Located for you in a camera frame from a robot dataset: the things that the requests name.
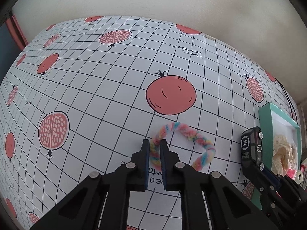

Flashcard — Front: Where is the pink hair roller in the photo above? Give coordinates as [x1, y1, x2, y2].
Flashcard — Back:
[286, 169, 297, 179]

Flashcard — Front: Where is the cream lace scrunchie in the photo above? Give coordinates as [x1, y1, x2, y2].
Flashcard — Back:
[271, 135, 298, 176]

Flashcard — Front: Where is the pastel twisted hair tie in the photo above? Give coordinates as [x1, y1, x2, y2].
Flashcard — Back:
[149, 121, 217, 173]

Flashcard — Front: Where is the cream square hair clip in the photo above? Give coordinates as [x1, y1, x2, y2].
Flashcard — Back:
[294, 170, 302, 183]

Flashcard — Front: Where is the teal cardboard tray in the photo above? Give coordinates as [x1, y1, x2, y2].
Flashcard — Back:
[250, 102, 302, 211]

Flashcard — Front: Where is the pomegranate grid bedsheet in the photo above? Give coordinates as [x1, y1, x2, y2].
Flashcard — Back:
[1, 16, 300, 229]

